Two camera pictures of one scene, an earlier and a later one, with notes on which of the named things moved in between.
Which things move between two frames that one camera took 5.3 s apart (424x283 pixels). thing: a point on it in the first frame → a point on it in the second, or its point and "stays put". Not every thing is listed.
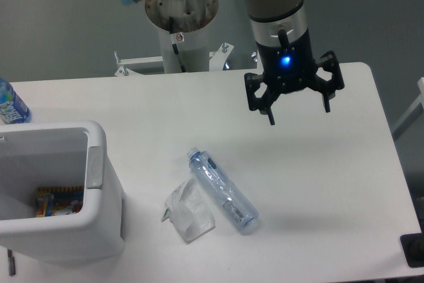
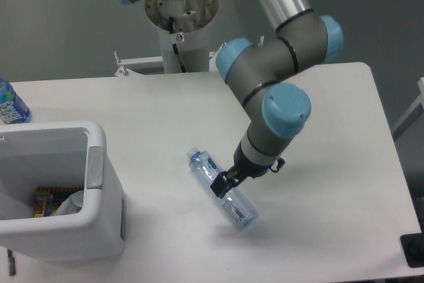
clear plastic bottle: (244, 215) stays put
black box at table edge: (413, 248) stays put
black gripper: (290, 67) → (244, 166)
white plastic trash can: (59, 154) stays put
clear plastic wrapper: (190, 210) → (73, 205)
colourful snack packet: (58, 200) stays put
